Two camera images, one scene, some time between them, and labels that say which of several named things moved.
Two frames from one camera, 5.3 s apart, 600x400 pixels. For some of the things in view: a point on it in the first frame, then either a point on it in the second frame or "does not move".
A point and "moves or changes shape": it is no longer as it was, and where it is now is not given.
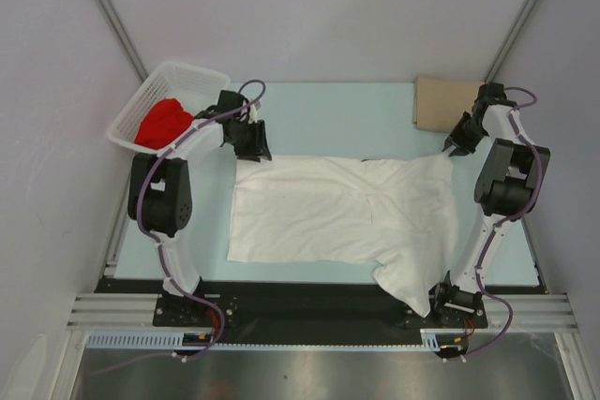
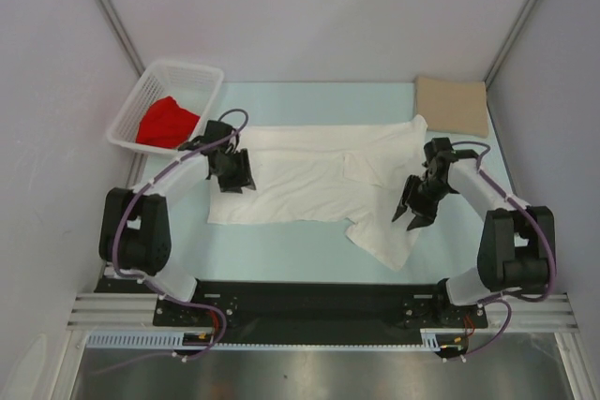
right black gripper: x=457 y=138 -> x=412 y=199
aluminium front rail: x=534 y=312 does not move
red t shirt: x=164 y=125 does not move
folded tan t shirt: x=440 y=103 does not move
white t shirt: x=397 y=214 moves or changes shape
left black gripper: x=259 y=144 -> x=242 y=178
